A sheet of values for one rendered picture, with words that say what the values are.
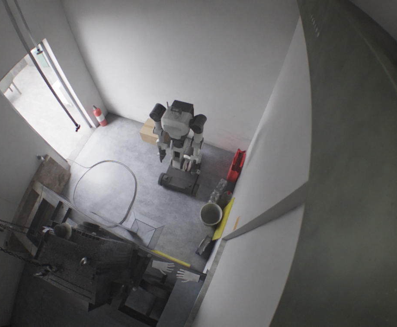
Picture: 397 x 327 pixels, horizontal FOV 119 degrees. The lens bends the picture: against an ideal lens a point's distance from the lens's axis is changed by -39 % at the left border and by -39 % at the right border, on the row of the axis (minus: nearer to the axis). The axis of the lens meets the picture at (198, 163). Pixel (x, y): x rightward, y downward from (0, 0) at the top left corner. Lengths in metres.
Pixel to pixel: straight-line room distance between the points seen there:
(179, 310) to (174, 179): 1.73
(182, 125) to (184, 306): 1.79
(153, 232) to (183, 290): 1.06
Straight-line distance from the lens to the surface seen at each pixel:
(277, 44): 1.83
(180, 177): 2.75
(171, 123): 1.74
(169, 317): 2.17
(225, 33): 1.88
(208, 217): 2.74
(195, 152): 2.02
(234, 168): 2.70
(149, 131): 3.12
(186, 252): 2.70
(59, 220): 2.67
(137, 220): 2.83
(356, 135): 0.18
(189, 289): 2.07
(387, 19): 0.42
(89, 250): 1.26
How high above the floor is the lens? 2.69
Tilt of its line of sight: 63 degrees down
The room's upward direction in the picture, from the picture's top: 2 degrees clockwise
